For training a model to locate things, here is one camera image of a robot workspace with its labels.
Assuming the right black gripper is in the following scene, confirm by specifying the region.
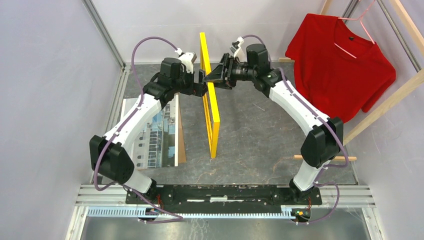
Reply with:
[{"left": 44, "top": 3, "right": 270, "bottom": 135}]
[{"left": 204, "top": 52, "right": 257, "bottom": 90}]

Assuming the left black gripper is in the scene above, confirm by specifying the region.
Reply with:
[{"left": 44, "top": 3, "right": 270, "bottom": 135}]
[{"left": 172, "top": 67, "right": 209, "bottom": 98}]

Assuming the yellow wooden picture frame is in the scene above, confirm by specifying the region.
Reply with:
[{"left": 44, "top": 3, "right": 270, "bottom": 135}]
[{"left": 199, "top": 32, "right": 221, "bottom": 159}]

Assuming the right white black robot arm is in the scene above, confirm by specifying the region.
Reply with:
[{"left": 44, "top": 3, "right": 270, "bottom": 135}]
[{"left": 203, "top": 43, "right": 343, "bottom": 204}]

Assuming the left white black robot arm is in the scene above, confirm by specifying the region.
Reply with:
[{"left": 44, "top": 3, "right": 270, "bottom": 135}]
[{"left": 89, "top": 52, "right": 207, "bottom": 204}]

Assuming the building photo print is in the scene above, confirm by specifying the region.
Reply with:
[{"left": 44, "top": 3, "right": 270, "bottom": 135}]
[{"left": 128, "top": 95, "right": 180, "bottom": 171}]

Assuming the brown cardboard backing board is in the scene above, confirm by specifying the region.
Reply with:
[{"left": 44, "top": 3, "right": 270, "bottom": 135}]
[{"left": 176, "top": 94, "right": 187, "bottom": 165}]

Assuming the red t-shirt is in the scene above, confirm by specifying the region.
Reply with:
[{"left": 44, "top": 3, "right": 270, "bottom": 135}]
[{"left": 285, "top": 13, "right": 396, "bottom": 123}]

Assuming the pink clothes hanger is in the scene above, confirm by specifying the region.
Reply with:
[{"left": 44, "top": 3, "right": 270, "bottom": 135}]
[{"left": 333, "top": 0, "right": 377, "bottom": 60}]

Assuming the wooden clothes rack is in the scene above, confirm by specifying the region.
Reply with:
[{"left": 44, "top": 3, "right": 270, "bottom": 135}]
[{"left": 278, "top": 0, "right": 424, "bottom": 163}]

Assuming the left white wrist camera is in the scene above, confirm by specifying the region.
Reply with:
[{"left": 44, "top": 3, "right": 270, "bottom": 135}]
[{"left": 174, "top": 48, "right": 197, "bottom": 74}]

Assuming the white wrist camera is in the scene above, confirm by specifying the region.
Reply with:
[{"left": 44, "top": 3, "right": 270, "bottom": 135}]
[
  {"left": 174, "top": 48, "right": 197, "bottom": 74},
  {"left": 229, "top": 36, "right": 246, "bottom": 62}
]

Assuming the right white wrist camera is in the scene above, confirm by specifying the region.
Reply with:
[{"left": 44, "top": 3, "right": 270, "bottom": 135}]
[{"left": 229, "top": 36, "right": 246, "bottom": 62}]

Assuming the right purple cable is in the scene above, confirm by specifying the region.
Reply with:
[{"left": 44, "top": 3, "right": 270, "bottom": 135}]
[{"left": 241, "top": 34, "right": 350, "bottom": 226}]

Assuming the purple cable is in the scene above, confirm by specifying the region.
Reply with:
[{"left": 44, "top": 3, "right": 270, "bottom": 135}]
[
  {"left": 93, "top": 36, "right": 184, "bottom": 225},
  {"left": 241, "top": 34, "right": 350, "bottom": 226}
]

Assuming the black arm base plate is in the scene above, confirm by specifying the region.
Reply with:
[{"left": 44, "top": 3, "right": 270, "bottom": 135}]
[{"left": 144, "top": 184, "right": 323, "bottom": 214}]

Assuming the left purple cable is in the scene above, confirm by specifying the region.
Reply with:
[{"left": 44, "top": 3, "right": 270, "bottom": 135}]
[{"left": 93, "top": 36, "right": 184, "bottom": 225}]

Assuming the aluminium rail frame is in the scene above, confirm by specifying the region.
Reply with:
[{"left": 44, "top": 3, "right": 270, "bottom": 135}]
[{"left": 64, "top": 0, "right": 385, "bottom": 240}]

